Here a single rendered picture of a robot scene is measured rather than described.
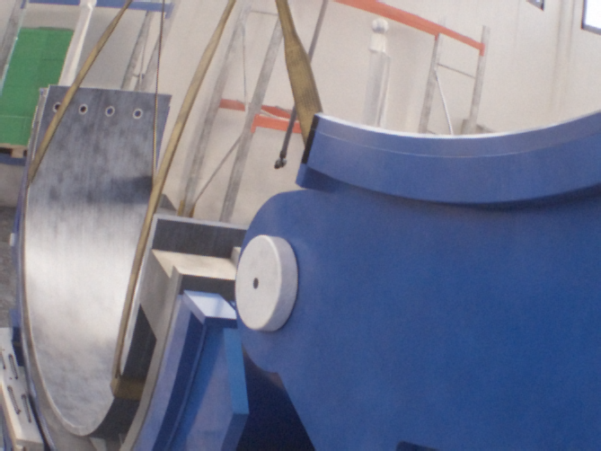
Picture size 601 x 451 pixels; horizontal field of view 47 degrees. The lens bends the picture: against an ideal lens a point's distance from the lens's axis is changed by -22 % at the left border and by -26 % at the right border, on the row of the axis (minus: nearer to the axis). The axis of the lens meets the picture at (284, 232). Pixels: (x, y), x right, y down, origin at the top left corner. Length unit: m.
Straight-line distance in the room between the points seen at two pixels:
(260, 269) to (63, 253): 2.31
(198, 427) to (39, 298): 1.92
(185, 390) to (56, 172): 2.17
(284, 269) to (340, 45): 9.11
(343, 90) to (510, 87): 3.13
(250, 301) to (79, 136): 2.45
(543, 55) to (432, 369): 11.90
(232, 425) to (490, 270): 0.65
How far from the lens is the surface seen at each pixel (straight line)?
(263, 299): 1.21
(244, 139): 8.40
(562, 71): 12.81
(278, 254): 1.19
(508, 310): 0.83
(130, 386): 1.85
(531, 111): 12.57
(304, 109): 2.08
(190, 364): 1.49
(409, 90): 10.88
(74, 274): 3.45
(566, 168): 0.74
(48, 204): 3.53
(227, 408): 1.38
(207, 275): 1.51
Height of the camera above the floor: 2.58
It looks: 14 degrees down
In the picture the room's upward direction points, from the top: 15 degrees clockwise
